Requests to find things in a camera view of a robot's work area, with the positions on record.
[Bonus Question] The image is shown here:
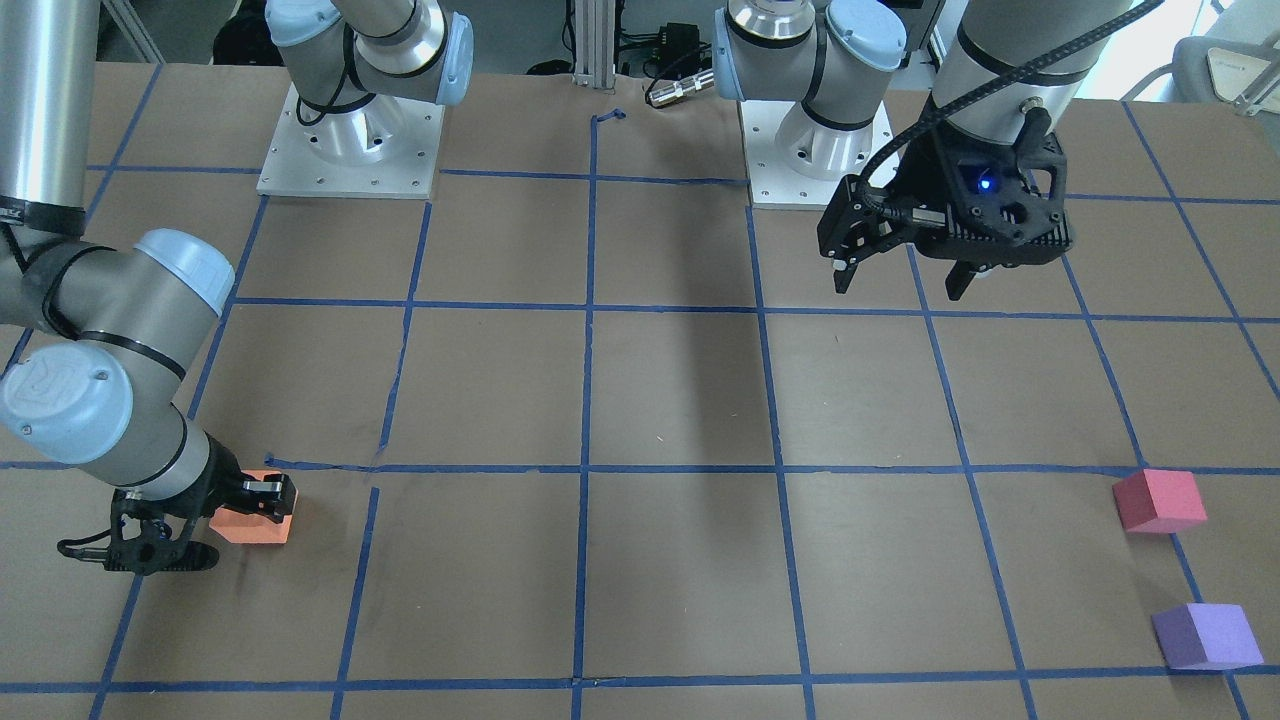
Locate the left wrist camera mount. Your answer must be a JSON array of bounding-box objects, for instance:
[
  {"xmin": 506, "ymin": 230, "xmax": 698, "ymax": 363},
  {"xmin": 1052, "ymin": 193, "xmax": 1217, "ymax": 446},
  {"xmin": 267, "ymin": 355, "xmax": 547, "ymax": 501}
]
[{"xmin": 915, "ymin": 127, "xmax": 1073, "ymax": 266}]

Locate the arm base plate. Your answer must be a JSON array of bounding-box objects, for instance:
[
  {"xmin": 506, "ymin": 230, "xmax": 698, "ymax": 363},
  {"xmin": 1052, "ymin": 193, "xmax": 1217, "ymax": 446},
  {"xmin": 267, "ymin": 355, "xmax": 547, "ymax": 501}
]
[
  {"xmin": 256, "ymin": 88, "xmax": 445, "ymax": 200},
  {"xmin": 739, "ymin": 100, "xmax": 893, "ymax": 210}
]

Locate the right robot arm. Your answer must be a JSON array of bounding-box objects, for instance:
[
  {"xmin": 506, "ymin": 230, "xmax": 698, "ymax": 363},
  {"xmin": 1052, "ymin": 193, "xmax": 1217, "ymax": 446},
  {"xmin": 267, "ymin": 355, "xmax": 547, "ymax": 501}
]
[{"xmin": 3, "ymin": 1, "xmax": 474, "ymax": 523}]

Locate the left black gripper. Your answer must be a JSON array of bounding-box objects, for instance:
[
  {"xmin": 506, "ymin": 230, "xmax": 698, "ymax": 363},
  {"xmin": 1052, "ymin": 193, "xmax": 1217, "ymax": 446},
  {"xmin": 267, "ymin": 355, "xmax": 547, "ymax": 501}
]
[{"xmin": 817, "ymin": 150, "xmax": 991, "ymax": 302}]

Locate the red foam block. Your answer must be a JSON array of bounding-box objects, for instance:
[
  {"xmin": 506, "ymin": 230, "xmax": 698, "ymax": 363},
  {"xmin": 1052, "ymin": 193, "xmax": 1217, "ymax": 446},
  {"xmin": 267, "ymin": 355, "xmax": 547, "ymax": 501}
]
[{"xmin": 1111, "ymin": 468, "xmax": 1208, "ymax": 534}]

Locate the black cable bundle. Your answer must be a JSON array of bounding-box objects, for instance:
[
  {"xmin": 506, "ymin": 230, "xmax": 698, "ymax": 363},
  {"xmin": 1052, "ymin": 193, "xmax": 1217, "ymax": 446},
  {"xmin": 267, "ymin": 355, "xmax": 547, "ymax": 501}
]
[{"xmin": 614, "ymin": 20, "xmax": 716, "ymax": 81}]

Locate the silver metal connector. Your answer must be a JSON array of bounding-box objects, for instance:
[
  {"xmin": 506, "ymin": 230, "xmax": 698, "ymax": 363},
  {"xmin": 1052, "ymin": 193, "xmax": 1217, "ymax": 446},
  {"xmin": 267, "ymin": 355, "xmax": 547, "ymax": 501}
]
[{"xmin": 644, "ymin": 69, "xmax": 716, "ymax": 109}]

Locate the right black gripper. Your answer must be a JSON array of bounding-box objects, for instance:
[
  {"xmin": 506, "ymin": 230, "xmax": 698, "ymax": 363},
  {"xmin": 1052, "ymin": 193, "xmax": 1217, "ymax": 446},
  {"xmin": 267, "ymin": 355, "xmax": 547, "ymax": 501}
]
[{"xmin": 120, "ymin": 439, "xmax": 297, "ymax": 527}]

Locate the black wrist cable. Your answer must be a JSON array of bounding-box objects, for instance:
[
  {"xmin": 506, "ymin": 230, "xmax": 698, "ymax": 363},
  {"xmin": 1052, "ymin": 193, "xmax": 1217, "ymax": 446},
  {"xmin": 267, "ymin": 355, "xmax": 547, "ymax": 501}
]
[{"xmin": 855, "ymin": 0, "xmax": 1166, "ymax": 225}]

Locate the purple foam block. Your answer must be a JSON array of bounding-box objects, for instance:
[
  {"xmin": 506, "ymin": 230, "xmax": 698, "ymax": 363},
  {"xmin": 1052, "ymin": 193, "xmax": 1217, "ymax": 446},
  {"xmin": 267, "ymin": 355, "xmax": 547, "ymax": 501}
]
[{"xmin": 1151, "ymin": 603, "xmax": 1265, "ymax": 671}]

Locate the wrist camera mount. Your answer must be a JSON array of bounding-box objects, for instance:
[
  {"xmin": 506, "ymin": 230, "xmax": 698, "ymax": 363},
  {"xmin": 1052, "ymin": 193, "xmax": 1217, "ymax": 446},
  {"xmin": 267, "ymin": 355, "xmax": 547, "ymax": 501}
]
[
  {"xmin": 915, "ymin": 127, "xmax": 1073, "ymax": 266},
  {"xmin": 56, "ymin": 489, "xmax": 220, "ymax": 577}
]

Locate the grey chair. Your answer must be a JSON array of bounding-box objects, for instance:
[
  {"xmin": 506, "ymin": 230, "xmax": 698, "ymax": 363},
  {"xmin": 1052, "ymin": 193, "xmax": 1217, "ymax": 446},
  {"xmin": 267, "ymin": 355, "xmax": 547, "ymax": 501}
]
[{"xmin": 1121, "ymin": 1, "xmax": 1279, "ymax": 117}]

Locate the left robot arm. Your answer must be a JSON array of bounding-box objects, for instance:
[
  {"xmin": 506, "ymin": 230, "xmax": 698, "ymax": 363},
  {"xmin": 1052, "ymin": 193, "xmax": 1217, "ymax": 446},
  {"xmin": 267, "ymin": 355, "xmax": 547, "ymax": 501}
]
[{"xmin": 712, "ymin": 1, "xmax": 1155, "ymax": 301}]

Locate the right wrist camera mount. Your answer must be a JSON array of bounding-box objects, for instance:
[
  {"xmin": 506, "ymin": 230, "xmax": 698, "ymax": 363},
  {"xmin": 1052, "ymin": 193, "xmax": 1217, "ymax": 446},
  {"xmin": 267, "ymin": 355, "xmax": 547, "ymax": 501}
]
[{"xmin": 56, "ymin": 489, "xmax": 220, "ymax": 577}]

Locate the orange foam block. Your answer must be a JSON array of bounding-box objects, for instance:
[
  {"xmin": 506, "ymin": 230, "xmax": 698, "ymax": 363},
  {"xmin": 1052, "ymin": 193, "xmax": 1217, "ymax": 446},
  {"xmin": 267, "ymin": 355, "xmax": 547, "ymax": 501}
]
[{"xmin": 209, "ymin": 469, "xmax": 293, "ymax": 544}]

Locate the aluminium frame post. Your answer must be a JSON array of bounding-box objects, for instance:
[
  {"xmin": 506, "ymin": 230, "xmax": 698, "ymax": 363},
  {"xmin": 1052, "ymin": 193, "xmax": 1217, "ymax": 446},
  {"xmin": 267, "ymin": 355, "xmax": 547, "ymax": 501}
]
[{"xmin": 568, "ymin": 0, "xmax": 618, "ymax": 94}]

